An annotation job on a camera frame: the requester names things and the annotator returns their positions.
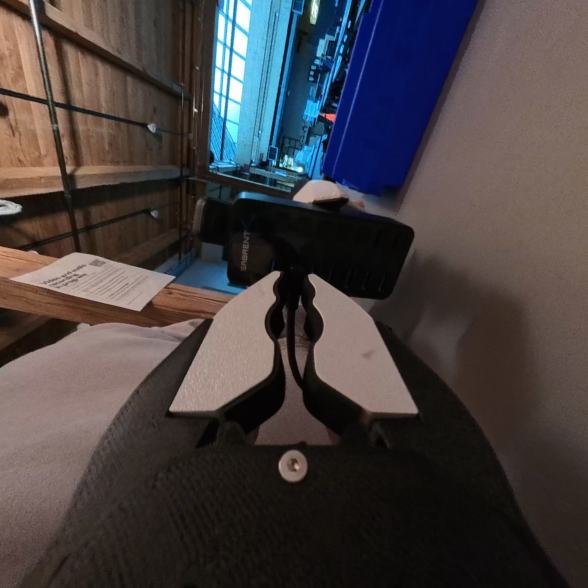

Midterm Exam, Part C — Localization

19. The person's grey sweatshirt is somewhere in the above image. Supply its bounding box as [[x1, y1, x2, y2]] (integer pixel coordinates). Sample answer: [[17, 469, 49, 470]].
[[0, 318, 304, 588]]

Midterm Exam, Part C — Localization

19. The black usb cable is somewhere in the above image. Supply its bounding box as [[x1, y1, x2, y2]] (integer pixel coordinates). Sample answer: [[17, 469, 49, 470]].
[[278, 266, 313, 391]]

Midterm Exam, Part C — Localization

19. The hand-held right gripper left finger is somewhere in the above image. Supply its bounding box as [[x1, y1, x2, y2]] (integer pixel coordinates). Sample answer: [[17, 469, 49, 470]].
[[168, 270, 286, 448]]

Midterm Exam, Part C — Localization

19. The white printed paper notice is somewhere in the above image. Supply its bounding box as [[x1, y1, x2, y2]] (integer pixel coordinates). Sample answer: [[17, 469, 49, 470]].
[[10, 253, 176, 312]]

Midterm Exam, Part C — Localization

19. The large paned window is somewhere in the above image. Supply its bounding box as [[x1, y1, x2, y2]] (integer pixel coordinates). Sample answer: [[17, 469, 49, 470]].
[[211, 0, 253, 161]]

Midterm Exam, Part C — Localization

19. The blue plastic bin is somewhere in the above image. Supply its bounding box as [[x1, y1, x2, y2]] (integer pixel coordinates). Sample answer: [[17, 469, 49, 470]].
[[322, 0, 481, 197]]

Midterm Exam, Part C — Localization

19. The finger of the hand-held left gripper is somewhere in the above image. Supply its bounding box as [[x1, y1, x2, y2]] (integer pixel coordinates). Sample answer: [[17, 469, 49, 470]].
[[292, 180, 350, 211]]

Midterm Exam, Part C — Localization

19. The long black metal rod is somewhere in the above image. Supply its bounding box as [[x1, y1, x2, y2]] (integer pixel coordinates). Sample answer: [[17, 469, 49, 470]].
[[28, 0, 83, 252]]

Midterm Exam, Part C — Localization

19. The large black usb hub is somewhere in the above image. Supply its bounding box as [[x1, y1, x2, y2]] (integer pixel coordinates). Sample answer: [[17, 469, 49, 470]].
[[228, 192, 415, 300]]

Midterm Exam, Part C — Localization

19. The wooden workbench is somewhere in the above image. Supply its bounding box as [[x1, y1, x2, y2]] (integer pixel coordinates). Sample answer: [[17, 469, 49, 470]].
[[250, 166, 304, 187]]

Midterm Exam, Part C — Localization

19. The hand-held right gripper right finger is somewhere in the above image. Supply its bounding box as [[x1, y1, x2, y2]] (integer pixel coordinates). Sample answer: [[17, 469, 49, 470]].
[[301, 273, 420, 450]]

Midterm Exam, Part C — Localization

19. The wooden beam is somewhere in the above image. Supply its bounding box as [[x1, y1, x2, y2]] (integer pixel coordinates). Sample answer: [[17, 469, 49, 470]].
[[0, 246, 235, 328]]

